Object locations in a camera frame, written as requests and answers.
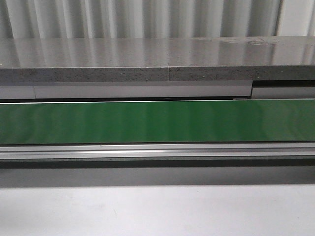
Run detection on grey granite counter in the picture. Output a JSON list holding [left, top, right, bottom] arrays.
[[0, 36, 315, 100]]

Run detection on green conveyor belt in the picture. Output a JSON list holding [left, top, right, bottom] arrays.
[[0, 99, 315, 145]]

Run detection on white corrugated curtain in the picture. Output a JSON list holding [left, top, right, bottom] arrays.
[[0, 0, 315, 38]]

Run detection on aluminium conveyor frame rail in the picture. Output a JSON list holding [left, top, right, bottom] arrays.
[[0, 142, 315, 161]]

